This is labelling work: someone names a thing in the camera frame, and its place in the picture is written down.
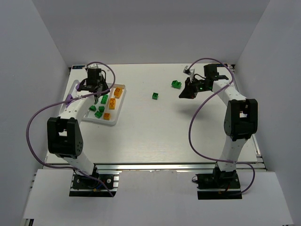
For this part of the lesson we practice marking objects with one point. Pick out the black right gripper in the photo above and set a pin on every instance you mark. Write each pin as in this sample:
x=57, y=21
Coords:
x=191, y=87

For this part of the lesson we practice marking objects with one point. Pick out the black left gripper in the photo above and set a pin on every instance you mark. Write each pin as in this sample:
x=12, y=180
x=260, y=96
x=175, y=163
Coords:
x=96, y=88

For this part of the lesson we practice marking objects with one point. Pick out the green lego plate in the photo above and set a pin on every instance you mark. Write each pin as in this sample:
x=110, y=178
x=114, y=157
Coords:
x=104, y=99

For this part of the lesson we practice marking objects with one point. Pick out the green hollow lego brick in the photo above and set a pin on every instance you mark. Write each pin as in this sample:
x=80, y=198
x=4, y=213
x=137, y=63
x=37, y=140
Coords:
x=176, y=84

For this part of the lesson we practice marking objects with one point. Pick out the small green cube lego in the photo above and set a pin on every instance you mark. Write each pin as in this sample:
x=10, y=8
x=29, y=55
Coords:
x=101, y=109

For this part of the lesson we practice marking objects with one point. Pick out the small green lego brick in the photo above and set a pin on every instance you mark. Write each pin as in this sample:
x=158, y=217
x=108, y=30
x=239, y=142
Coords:
x=92, y=108

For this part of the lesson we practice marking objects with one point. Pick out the yellow rounded lego brick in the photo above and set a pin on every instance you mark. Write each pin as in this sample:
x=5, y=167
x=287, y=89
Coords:
x=118, y=92

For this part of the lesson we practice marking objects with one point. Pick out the green square lego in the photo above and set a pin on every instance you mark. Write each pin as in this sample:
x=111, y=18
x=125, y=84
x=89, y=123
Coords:
x=98, y=114

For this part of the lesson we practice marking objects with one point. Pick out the green square lego brick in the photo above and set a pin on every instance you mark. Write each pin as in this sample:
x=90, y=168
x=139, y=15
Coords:
x=155, y=96

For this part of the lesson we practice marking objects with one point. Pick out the small yellow lego brick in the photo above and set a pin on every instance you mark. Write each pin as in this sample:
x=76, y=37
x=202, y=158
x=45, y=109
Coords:
x=106, y=116

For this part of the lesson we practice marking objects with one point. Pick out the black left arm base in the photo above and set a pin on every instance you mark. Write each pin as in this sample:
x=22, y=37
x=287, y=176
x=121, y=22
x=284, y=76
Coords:
x=105, y=186

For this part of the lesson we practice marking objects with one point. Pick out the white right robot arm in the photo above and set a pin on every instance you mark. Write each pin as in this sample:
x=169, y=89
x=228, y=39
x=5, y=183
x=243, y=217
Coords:
x=241, y=118

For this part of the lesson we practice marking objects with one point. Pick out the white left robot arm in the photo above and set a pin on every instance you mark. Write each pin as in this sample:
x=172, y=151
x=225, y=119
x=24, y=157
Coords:
x=64, y=135

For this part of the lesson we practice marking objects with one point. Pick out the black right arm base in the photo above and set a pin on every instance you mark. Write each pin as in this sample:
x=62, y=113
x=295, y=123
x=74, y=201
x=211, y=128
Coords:
x=209, y=189

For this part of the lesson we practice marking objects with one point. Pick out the white divided sorting tray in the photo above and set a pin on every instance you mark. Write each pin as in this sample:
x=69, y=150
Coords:
x=79, y=109

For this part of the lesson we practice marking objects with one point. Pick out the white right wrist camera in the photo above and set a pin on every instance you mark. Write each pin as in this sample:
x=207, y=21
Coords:
x=190, y=72

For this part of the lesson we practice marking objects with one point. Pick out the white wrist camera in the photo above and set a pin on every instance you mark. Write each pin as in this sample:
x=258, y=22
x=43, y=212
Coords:
x=190, y=72
x=91, y=66

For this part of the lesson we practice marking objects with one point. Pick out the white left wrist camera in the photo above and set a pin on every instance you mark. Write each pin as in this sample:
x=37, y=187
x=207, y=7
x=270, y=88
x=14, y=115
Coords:
x=91, y=66

